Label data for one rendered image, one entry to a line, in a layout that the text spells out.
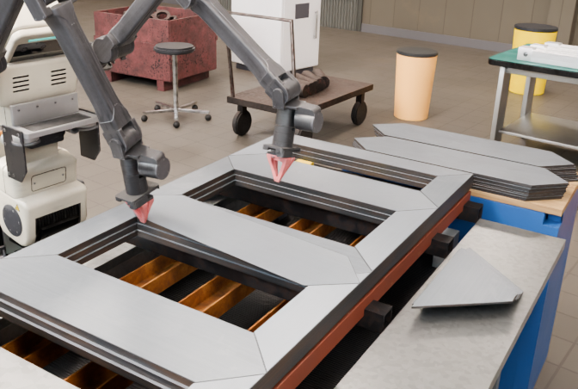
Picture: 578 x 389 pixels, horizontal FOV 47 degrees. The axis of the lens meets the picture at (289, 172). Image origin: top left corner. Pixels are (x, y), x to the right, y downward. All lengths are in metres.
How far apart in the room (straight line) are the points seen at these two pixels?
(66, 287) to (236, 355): 0.44
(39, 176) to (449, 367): 1.33
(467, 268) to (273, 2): 5.53
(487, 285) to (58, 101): 1.32
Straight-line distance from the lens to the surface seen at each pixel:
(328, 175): 2.13
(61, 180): 2.24
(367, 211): 1.95
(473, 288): 1.73
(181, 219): 1.82
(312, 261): 1.61
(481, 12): 9.63
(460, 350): 1.57
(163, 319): 1.40
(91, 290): 1.53
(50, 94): 2.15
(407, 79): 5.81
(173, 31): 6.48
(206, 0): 1.85
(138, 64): 6.75
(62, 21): 1.61
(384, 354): 1.52
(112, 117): 1.65
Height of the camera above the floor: 1.63
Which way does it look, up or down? 21 degrees down
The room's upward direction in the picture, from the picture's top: 2 degrees clockwise
